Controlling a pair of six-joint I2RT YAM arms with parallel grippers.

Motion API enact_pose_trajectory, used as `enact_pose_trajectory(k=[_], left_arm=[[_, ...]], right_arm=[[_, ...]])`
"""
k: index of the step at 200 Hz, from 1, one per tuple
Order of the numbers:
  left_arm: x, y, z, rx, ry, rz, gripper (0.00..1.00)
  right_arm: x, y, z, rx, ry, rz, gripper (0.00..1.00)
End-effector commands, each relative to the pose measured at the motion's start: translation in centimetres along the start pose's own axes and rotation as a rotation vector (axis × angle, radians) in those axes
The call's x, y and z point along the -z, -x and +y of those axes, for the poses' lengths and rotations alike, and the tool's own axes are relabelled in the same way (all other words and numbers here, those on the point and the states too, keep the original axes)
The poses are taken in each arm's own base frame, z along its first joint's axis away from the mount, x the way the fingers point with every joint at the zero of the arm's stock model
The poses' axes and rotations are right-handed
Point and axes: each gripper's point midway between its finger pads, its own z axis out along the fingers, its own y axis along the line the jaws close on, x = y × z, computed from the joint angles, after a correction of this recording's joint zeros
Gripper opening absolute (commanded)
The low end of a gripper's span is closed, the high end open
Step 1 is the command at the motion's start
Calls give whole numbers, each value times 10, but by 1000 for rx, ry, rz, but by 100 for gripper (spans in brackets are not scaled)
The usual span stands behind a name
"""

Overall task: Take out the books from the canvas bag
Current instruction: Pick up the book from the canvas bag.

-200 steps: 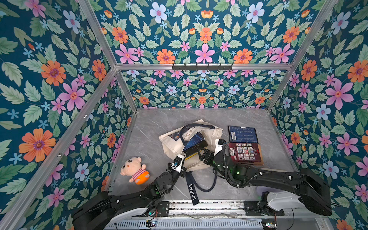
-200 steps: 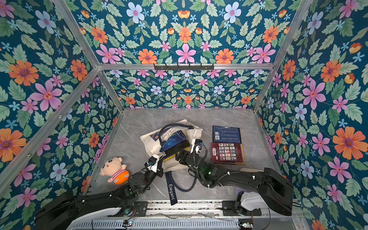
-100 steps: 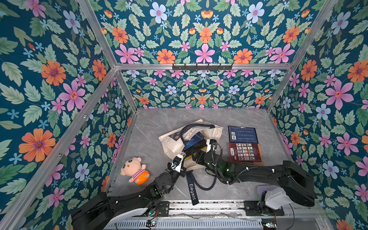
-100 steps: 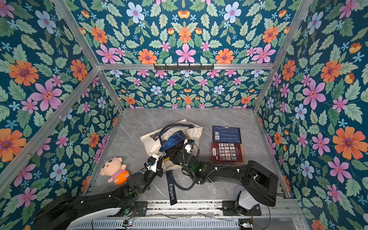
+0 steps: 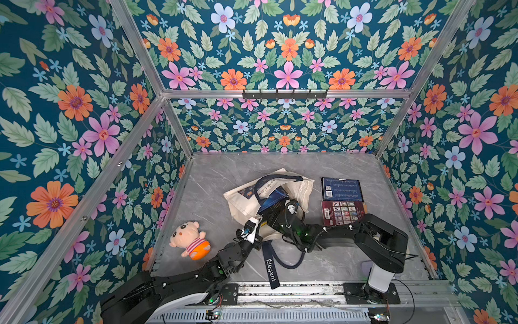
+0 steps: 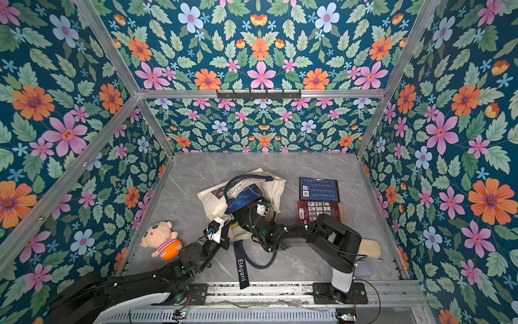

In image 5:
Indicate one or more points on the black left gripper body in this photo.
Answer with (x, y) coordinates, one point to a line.
(244, 247)

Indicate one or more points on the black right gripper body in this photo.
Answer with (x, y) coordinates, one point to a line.
(281, 212)

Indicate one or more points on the blue green spine book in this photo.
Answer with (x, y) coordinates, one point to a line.
(279, 195)

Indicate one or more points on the cream canvas tote bag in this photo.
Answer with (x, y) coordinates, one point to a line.
(244, 203)

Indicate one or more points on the maroon grid cover book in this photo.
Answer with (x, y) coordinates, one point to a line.
(342, 212)

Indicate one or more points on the blue Little Prince book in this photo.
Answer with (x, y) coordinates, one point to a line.
(341, 190)

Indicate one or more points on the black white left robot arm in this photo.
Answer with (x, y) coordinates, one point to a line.
(143, 296)

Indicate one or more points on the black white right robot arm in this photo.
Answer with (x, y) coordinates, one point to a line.
(383, 243)

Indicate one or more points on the pink plush pig toy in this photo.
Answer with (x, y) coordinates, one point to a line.
(193, 242)

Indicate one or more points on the purple flat pad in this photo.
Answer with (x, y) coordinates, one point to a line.
(366, 267)

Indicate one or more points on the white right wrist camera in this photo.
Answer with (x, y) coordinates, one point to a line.
(292, 208)

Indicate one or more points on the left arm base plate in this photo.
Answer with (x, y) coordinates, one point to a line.
(228, 295)

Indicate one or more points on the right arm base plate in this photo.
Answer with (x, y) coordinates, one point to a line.
(363, 294)

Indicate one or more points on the metal hook rail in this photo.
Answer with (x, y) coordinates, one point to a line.
(284, 94)

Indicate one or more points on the aluminium front rail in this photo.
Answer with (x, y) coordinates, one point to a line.
(324, 302)

